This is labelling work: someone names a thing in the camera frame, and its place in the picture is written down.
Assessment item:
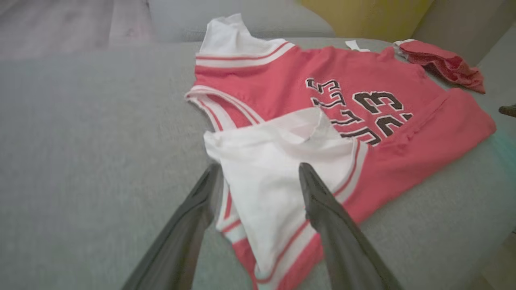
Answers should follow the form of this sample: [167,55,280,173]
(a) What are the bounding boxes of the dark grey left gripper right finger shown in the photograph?
[300,163,404,290]

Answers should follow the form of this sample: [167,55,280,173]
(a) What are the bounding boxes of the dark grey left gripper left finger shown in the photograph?
[122,163,224,290]

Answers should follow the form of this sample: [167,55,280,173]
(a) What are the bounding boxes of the red and white shorts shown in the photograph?
[185,13,497,290]

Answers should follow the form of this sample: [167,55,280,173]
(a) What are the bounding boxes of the large grey sofa seat cushion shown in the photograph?
[0,37,516,290]

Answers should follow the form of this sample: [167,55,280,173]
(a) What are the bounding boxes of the yellow sofa backrest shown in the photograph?
[298,0,435,41]

